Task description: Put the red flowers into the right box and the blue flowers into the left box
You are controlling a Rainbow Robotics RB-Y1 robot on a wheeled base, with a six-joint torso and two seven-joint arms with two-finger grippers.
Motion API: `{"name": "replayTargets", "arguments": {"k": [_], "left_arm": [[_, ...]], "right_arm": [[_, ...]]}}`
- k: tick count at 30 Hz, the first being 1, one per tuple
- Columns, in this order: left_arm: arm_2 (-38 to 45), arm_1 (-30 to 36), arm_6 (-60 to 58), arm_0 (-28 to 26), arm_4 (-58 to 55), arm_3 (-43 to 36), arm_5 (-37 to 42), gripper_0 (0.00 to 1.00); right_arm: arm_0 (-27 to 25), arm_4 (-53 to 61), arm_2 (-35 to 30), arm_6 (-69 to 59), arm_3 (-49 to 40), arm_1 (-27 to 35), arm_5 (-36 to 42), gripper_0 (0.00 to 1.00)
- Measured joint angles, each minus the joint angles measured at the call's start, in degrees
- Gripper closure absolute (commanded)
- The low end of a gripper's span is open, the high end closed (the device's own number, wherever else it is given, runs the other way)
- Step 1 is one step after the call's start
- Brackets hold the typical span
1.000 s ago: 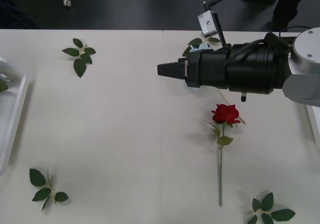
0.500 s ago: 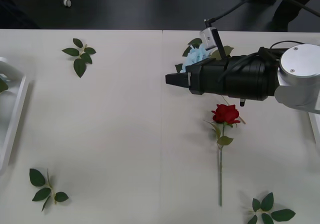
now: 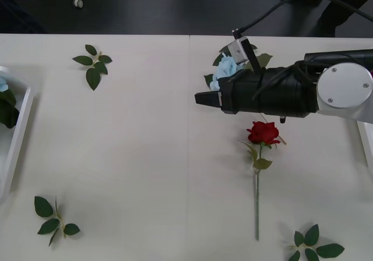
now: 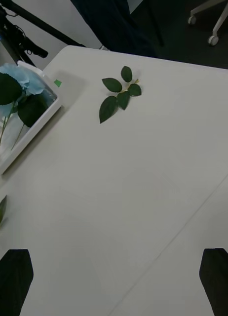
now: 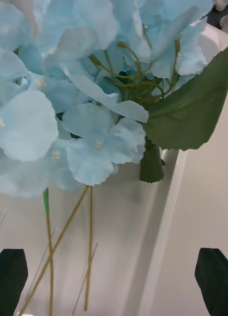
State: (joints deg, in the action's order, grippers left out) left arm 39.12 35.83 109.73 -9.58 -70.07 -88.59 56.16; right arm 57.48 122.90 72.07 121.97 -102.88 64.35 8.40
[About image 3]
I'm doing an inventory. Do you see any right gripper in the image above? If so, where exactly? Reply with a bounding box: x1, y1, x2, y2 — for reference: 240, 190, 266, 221
194, 68, 265, 115

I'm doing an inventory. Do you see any black camera cable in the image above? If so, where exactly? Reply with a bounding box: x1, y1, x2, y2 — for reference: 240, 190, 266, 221
232, 0, 373, 37

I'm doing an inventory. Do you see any shallow white box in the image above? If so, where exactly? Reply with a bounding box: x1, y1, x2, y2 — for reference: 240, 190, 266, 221
0, 65, 32, 203
356, 120, 373, 168

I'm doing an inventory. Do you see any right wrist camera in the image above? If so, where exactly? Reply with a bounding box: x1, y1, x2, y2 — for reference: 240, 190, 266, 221
227, 36, 262, 71

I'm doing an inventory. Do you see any red rose with green stem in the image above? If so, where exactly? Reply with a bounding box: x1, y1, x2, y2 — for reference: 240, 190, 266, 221
237, 121, 281, 241

